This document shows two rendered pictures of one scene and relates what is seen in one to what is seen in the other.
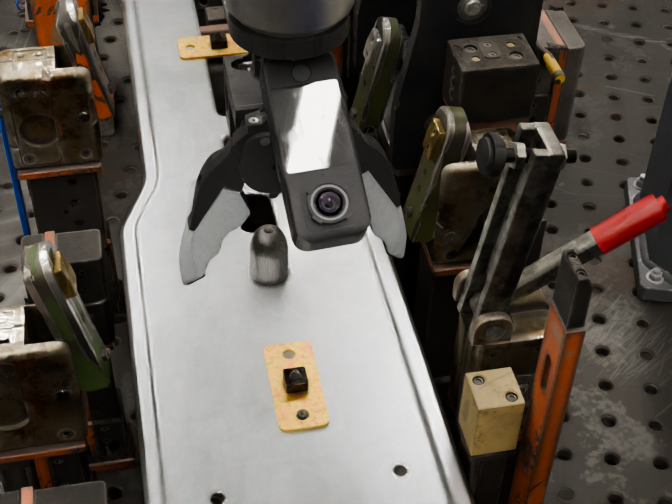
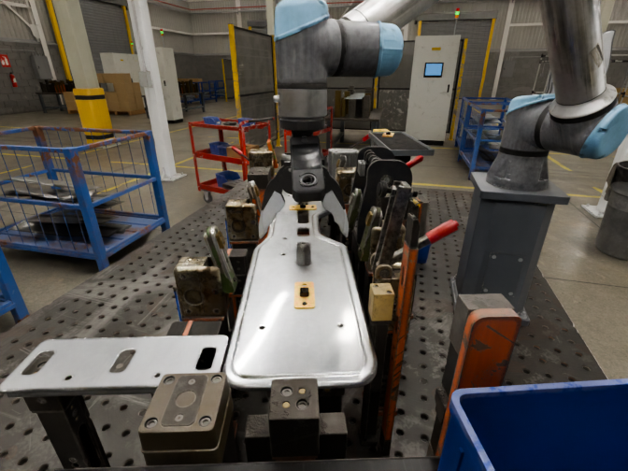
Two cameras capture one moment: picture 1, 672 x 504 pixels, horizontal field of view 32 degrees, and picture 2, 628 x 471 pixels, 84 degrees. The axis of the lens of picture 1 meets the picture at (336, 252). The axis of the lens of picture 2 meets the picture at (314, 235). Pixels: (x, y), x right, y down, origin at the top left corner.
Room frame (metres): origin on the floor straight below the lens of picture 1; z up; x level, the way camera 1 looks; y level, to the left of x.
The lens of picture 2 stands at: (0.03, -0.09, 1.38)
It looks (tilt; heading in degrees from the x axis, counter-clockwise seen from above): 25 degrees down; 11
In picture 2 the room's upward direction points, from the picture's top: straight up
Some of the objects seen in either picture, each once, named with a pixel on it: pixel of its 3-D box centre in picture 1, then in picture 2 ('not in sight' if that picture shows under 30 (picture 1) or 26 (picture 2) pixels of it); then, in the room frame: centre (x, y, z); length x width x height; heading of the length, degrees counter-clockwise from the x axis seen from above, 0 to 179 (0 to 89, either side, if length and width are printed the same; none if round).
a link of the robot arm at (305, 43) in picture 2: not in sight; (303, 47); (0.59, 0.03, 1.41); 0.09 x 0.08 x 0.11; 122
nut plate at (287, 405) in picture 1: (295, 381); (304, 292); (0.57, 0.03, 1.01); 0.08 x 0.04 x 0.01; 12
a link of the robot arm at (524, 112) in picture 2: not in sight; (533, 121); (1.05, -0.47, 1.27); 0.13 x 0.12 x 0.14; 32
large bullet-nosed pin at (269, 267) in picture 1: (269, 256); (304, 255); (0.69, 0.05, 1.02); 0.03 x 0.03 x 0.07
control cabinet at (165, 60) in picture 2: not in sight; (159, 78); (10.10, 6.32, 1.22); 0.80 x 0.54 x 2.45; 86
